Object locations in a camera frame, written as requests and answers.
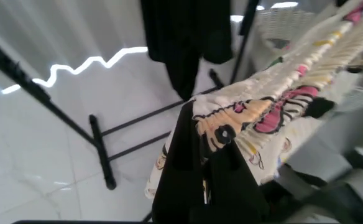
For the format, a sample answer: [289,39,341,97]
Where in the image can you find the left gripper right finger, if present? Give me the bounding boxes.
[203,139,270,223]

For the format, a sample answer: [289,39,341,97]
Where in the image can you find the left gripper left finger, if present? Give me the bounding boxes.
[152,100,208,223]

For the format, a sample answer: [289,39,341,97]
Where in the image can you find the cream printed garment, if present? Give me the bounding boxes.
[144,0,363,200]

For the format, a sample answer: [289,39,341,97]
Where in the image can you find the black garment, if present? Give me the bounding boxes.
[139,0,234,101]

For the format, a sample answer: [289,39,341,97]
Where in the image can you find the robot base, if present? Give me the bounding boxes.
[259,102,363,224]

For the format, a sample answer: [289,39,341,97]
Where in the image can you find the white laundry basket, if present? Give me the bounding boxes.
[255,7,316,51]

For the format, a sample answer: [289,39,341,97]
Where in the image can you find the black clothes rack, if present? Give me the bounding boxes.
[0,0,260,223]

